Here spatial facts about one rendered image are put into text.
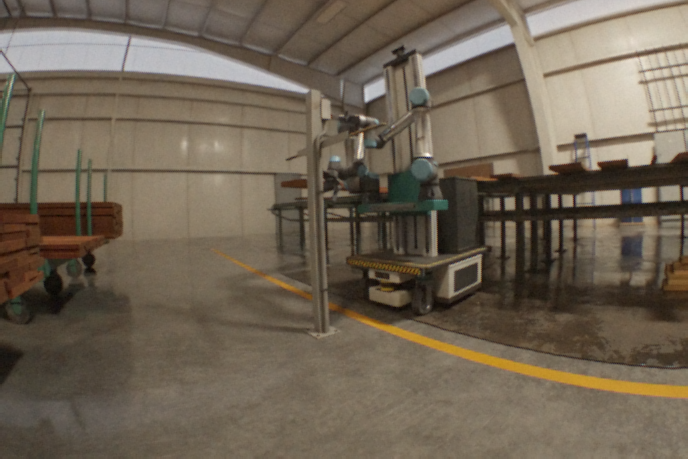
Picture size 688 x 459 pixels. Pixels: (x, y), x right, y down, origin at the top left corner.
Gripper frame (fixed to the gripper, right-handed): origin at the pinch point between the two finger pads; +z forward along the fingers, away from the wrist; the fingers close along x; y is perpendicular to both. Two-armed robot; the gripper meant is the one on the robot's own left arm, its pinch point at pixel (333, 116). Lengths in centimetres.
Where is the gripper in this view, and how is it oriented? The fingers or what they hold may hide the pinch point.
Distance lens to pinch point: 167.9
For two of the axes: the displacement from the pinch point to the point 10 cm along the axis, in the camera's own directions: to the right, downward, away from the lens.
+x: 5.7, 2.5, -7.8
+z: -8.1, 0.1, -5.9
